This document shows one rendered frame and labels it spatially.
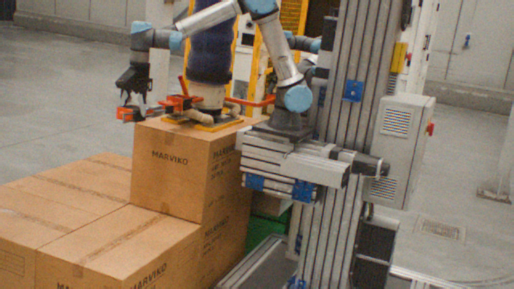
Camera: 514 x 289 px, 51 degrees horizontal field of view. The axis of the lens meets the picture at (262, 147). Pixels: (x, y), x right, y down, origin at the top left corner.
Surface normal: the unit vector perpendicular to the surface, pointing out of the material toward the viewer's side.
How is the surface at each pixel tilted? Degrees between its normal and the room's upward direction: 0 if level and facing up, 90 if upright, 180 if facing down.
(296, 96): 97
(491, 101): 90
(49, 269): 90
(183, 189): 90
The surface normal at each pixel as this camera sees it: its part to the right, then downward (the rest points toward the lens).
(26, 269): -0.37, 0.20
